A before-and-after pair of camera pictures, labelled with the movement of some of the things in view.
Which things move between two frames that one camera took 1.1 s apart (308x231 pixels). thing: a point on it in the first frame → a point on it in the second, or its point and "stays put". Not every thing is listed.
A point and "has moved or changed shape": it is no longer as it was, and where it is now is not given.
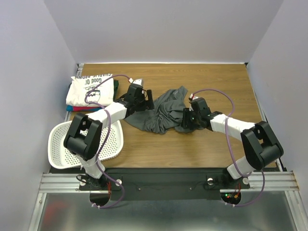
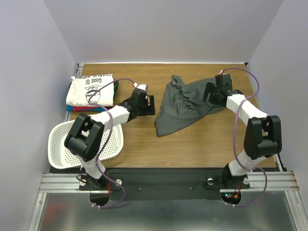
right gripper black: x=188 y=118 → x=209 y=92
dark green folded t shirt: x=116 y=84 stays put
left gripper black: x=150 y=106 → x=150 y=110
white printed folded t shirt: x=79 y=85 stays put
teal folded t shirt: x=70 y=108 stays put
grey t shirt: x=165 y=115 has moved or changed shape
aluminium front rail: x=275 y=182 stays put
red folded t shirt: x=83 y=108 stays put
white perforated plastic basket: x=60 y=158 stays put
